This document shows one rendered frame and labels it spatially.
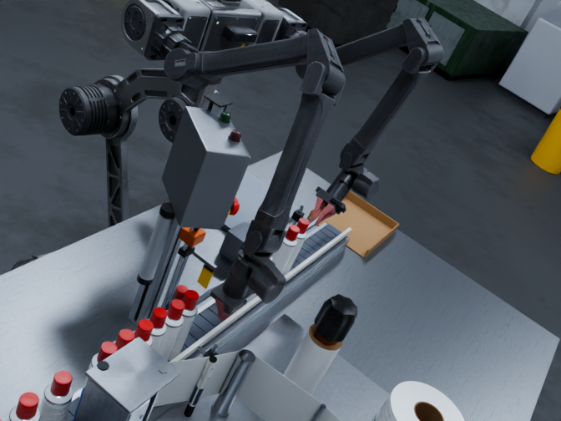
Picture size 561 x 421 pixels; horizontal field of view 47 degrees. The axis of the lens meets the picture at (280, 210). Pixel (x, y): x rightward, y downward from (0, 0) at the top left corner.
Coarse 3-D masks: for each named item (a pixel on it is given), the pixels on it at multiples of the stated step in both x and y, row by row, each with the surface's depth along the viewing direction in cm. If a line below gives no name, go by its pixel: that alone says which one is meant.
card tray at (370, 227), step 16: (352, 208) 260; (368, 208) 261; (320, 224) 242; (336, 224) 246; (352, 224) 250; (368, 224) 255; (384, 224) 260; (352, 240) 241; (368, 240) 245; (384, 240) 249
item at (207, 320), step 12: (324, 228) 231; (312, 240) 223; (324, 240) 225; (300, 252) 214; (312, 252) 217; (324, 252) 219; (204, 312) 175; (216, 312) 177; (192, 324) 170; (204, 324) 171; (216, 324) 173; (192, 336) 167; (216, 336) 170; (72, 408) 137; (72, 420) 135
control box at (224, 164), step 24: (192, 120) 130; (216, 120) 134; (192, 144) 129; (216, 144) 126; (240, 144) 130; (168, 168) 140; (192, 168) 128; (216, 168) 126; (240, 168) 128; (168, 192) 139; (192, 192) 128; (216, 192) 130; (192, 216) 132; (216, 216) 134
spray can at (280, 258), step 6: (288, 228) 186; (294, 228) 186; (288, 234) 186; (294, 234) 185; (288, 240) 186; (294, 240) 186; (282, 246) 187; (288, 246) 186; (294, 246) 187; (276, 252) 189; (282, 252) 188; (288, 252) 188; (276, 258) 189; (282, 258) 189; (288, 258) 189; (276, 264) 190; (282, 264) 190; (282, 270) 192
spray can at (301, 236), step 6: (300, 222) 190; (306, 222) 191; (300, 228) 190; (306, 228) 191; (300, 234) 191; (300, 240) 192; (300, 246) 194; (294, 252) 194; (294, 258) 196; (288, 264) 197; (288, 270) 199
